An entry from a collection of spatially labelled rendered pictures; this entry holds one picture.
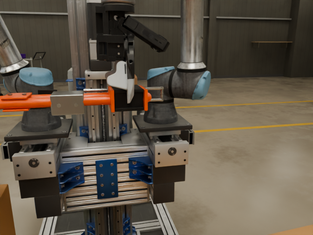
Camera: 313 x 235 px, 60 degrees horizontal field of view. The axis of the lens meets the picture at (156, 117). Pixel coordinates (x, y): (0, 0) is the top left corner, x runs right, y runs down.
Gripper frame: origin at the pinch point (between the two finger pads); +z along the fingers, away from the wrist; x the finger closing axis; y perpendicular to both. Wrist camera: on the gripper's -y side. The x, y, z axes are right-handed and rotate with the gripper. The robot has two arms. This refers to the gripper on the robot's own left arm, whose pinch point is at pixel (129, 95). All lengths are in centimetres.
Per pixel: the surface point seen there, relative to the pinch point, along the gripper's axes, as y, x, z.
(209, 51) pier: -470, -1028, 17
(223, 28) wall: -537, -1045, -77
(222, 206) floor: -96, -125, 124
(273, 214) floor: -132, -105, 124
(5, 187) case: 35.2, -16.0, 29.5
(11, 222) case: 35, -15, 41
